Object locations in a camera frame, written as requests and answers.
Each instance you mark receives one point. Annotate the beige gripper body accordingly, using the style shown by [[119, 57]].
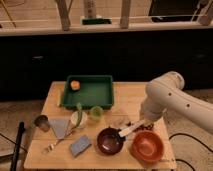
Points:
[[150, 115]]

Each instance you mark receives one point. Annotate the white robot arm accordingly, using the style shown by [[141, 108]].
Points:
[[165, 92]]

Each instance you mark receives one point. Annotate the orange bowl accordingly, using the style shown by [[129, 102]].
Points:
[[147, 146]]

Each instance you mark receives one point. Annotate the purple bowl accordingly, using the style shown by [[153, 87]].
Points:
[[109, 142]]

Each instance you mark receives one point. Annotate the dark brown crumpled item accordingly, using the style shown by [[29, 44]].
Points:
[[142, 127]]

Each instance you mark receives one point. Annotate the small green cup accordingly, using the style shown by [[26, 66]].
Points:
[[96, 113]]

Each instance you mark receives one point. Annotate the green plastic tray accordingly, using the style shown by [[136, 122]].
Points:
[[95, 90]]

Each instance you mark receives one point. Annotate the green leaf vegetable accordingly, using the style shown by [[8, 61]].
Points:
[[79, 111]]

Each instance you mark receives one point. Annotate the blue sponge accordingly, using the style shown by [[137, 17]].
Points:
[[80, 145]]

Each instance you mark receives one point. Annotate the orange fruit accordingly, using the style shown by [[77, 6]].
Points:
[[75, 85]]

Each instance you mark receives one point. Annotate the grey triangular cloth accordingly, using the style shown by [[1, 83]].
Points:
[[59, 127]]

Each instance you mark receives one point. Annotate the green block on shelf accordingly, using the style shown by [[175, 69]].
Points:
[[96, 21]]

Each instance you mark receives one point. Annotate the silver fork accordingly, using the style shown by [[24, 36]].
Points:
[[51, 146]]

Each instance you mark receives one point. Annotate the brown metal cup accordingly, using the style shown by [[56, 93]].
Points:
[[42, 123]]

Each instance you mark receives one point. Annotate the black pole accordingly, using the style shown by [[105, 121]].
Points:
[[15, 156]]

